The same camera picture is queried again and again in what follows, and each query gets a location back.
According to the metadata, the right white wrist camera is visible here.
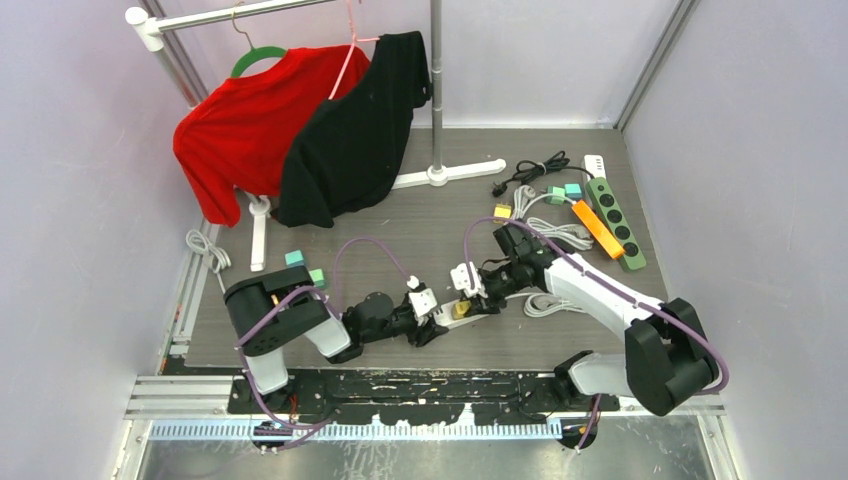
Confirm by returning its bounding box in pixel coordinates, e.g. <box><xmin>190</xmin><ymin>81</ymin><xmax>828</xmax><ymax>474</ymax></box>
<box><xmin>450</xmin><ymin>262</ymin><xmax>488</xmax><ymax>298</ymax></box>

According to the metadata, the pink clothes hanger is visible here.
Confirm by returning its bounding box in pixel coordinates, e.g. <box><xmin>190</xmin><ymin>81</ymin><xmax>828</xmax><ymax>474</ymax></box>
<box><xmin>328</xmin><ymin>0</ymin><xmax>379</xmax><ymax>100</ymax></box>

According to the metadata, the teal plug adapter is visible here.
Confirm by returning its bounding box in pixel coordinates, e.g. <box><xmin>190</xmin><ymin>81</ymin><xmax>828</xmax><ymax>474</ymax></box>
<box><xmin>564</xmin><ymin>183</ymin><xmax>584</xmax><ymax>201</ymax></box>

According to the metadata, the yellow plug adapter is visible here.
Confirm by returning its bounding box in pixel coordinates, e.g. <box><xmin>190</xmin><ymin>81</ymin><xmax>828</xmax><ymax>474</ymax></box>
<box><xmin>493</xmin><ymin>204</ymin><xmax>513</xmax><ymax>219</ymax></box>

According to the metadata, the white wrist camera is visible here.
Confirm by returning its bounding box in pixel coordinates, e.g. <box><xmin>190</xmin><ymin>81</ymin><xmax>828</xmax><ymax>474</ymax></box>
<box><xmin>450</xmin><ymin>262</ymin><xmax>488</xmax><ymax>298</ymax></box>
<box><xmin>407</xmin><ymin>283</ymin><xmax>439</xmax><ymax>326</ymax></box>

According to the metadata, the green plug adapter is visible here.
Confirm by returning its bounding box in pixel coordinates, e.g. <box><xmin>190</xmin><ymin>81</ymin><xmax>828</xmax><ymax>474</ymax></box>
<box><xmin>545</xmin><ymin>186</ymin><xmax>567</xmax><ymax>205</ymax></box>

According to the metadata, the green clothes hanger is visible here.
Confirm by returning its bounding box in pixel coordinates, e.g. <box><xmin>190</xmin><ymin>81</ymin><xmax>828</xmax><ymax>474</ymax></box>
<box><xmin>230</xmin><ymin>2</ymin><xmax>287</xmax><ymax>78</ymax></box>

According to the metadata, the white strip cable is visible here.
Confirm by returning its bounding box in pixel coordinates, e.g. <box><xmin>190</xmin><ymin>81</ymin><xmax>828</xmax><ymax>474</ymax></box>
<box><xmin>503</xmin><ymin>291</ymin><xmax>588</xmax><ymax>319</ymax></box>
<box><xmin>526</xmin><ymin>217</ymin><xmax>595</xmax><ymax>252</ymax></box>

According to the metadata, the red t-shirt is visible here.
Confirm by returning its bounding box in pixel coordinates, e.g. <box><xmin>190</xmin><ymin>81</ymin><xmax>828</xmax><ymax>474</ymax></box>
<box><xmin>173</xmin><ymin>45</ymin><xmax>371</xmax><ymax>227</ymax></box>

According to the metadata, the green power strip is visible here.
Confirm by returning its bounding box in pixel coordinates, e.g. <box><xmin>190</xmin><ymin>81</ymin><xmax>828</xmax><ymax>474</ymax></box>
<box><xmin>586</xmin><ymin>177</ymin><xmax>647</xmax><ymax>272</ymax></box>

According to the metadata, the black power cable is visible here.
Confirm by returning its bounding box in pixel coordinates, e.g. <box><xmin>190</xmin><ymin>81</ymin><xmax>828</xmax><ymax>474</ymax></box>
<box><xmin>491</xmin><ymin>149</ymin><xmax>594</xmax><ymax>199</ymax></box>

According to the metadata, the white power strip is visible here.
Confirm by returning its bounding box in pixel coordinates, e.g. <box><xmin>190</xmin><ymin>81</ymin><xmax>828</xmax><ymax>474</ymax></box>
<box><xmin>581</xmin><ymin>154</ymin><xmax>606</xmax><ymax>181</ymax></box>
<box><xmin>434</xmin><ymin>303</ymin><xmax>487</xmax><ymax>330</ymax></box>

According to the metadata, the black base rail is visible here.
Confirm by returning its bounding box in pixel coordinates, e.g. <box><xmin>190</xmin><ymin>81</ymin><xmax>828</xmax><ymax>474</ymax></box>
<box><xmin>263</xmin><ymin>369</ymin><xmax>592</xmax><ymax>426</ymax></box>

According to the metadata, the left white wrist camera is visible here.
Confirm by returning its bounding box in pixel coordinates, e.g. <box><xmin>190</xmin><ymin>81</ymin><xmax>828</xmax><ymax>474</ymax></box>
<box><xmin>407</xmin><ymin>283</ymin><xmax>439</xmax><ymax>326</ymax></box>

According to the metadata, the black t-shirt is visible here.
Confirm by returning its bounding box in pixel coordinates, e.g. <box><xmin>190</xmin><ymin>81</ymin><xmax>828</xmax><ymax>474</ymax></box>
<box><xmin>272</xmin><ymin>31</ymin><xmax>432</xmax><ymax>228</ymax></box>

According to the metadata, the grey cable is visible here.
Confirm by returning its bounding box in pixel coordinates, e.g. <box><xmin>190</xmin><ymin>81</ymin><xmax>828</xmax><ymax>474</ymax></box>
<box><xmin>511</xmin><ymin>184</ymin><xmax>575</xmax><ymax>221</ymax></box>

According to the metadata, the orange power strip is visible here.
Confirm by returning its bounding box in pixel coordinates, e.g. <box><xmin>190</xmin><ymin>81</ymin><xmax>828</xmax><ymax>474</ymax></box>
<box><xmin>571</xmin><ymin>200</ymin><xmax>625</xmax><ymax>259</ymax></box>

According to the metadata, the white clothes rack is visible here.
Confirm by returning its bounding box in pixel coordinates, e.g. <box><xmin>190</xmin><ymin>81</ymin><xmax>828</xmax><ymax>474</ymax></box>
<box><xmin>125</xmin><ymin>0</ymin><xmax>506</xmax><ymax>272</ymax></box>

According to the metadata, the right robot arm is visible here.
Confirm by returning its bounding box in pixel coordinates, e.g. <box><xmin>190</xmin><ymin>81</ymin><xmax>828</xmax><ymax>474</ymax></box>
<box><xmin>459</xmin><ymin>220</ymin><xmax>730</xmax><ymax>416</ymax></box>

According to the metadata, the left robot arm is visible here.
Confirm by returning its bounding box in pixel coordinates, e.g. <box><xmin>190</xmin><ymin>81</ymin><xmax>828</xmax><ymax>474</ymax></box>
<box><xmin>223</xmin><ymin>266</ymin><xmax>448</xmax><ymax>413</ymax></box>

